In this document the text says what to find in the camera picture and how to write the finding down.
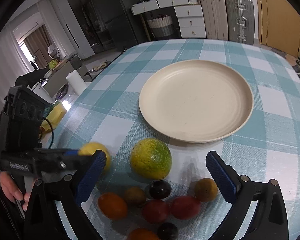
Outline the yellow lemon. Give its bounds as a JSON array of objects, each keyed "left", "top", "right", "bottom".
[{"left": 78, "top": 141, "right": 112, "bottom": 173}]

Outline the brown longan fruit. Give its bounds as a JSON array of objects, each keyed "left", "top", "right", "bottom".
[
  {"left": 123, "top": 186, "right": 147, "bottom": 205},
  {"left": 194, "top": 178, "right": 218, "bottom": 202}
]

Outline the orange mandarin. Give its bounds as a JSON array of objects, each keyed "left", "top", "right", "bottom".
[
  {"left": 97, "top": 192, "right": 128, "bottom": 220},
  {"left": 127, "top": 228, "right": 160, "bottom": 240}
]

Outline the red cherry tomato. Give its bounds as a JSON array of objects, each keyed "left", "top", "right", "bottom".
[
  {"left": 170, "top": 196, "right": 200, "bottom": 220},
  {"left": 142, "top": 200, "right": 171, "bottom": 223}
]

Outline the green yellow citrus fruit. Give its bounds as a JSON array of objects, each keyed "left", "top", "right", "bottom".
[{"left": 130, "top": 138, "right": 172, "bottom": 180}]

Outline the dark plum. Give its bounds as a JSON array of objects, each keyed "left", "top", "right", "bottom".
[
  {"left": 157, "top": 222, "right": 179, "bottom": 240},
  {"left": 145, "top": 180, "right": 172, "bottom": 200}
]

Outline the person's left hand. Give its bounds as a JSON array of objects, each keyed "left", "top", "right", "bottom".
[{"left": 0, "top": 171, "right": 31, "bottom": 212}]

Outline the yellow cloth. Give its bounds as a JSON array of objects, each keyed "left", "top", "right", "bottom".
[{"left": 41, "top": 102, "right": 67, "bottom": 133}]

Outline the teal checked tablecloth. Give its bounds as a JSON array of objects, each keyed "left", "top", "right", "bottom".
[{"left": 46, "top": 39, "right": 300, "bottom": 239}]

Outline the white paper roll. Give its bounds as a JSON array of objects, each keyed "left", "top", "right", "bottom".
[{"left": 65, "top": 70, "right": 87, "bottom": 95}]

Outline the cream round plate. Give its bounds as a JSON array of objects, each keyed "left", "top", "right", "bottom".
[{"left": 139, "top": 60, "right": 254, "bottom": 143}]

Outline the black refrigerator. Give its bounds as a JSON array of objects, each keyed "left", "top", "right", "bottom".
[{"left": 67, "top": 0, "right": 146, "bottom": 54}]

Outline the woven laundry basket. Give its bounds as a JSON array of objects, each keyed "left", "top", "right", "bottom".
[{"left": 147, "top": 15, "right": 174, "bottom": 38}]

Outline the wooden door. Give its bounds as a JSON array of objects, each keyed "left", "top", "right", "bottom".
[{"left": 257, "top": 0, "right": 300, "bottom": 57}]

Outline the white drawer cabinet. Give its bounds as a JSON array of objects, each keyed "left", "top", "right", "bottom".
[{"left": 131, "top": 0, "right": 207, "bottom": 38}]

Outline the silver suitcase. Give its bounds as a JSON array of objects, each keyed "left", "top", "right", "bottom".
[{"left": 225, "top": 0, "right": 255, "bottom": 45}]

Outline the beige suitcase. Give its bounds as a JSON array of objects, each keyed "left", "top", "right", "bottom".
[{"left": 200, "top": 0, "right": 229, "bottom": 41}]

